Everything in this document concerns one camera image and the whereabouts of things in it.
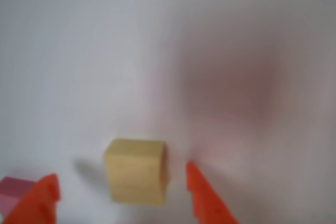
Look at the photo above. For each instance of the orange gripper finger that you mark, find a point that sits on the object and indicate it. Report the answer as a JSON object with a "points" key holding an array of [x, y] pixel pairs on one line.
{"points": [[39, 203], [207, 203]]}

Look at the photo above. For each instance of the yellow foam cuboid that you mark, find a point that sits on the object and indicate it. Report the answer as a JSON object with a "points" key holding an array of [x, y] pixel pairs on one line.
{"points": [[134, 171]]}

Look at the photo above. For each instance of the pink foam cuboid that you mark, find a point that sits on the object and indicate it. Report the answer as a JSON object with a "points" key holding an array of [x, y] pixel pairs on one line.
{"points": [[11, 190]]}

